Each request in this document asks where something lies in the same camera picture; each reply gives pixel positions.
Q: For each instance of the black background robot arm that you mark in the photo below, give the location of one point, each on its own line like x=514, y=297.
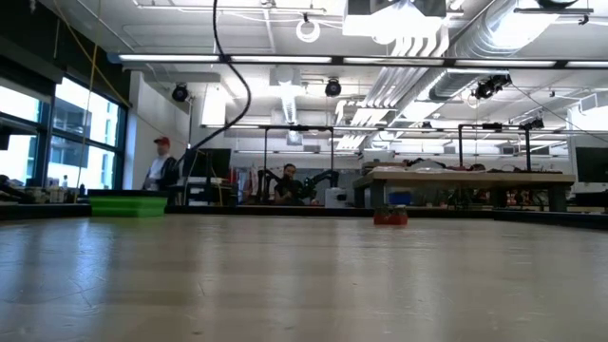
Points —
x=325, y=178
x=266, y=183

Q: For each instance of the person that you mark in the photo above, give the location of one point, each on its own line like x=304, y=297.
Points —
x=289, y=187
x=159, y=173

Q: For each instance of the white box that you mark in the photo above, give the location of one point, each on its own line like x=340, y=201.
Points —
x=336, y=197

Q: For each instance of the black computer monitor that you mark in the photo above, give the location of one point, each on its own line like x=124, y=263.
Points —
x=593, y=165
x=209, y=164

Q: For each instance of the red ribbed block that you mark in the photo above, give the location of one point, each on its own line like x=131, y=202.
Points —
x=390, y=218

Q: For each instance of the blue bin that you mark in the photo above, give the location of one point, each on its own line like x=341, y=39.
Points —
x=400, y=198

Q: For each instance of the black monitor desk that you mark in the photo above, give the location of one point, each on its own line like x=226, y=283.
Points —
x=204, y=187

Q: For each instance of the overhead light bar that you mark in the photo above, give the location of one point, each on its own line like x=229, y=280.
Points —
x=285, y=59

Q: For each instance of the white cloth pile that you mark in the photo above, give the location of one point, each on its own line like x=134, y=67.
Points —
x=427, y=165

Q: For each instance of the wooden workbench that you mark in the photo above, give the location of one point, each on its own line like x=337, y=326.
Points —
x=475, y=178

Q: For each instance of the green plastic bin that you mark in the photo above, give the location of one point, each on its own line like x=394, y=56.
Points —
x=128, y=207

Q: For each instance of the black metal table frame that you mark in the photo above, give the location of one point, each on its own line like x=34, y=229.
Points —
x=285, y=210

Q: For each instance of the black background station frame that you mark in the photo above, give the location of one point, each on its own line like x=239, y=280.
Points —
x=297, y=127
x=527, y=147

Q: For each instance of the black ceiling camera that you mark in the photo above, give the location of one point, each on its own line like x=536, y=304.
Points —
x=180, y=93
x=491, y=86
x=333, y=88

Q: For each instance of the silver ventilation duct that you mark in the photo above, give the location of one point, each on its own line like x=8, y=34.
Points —
x=480, y=38

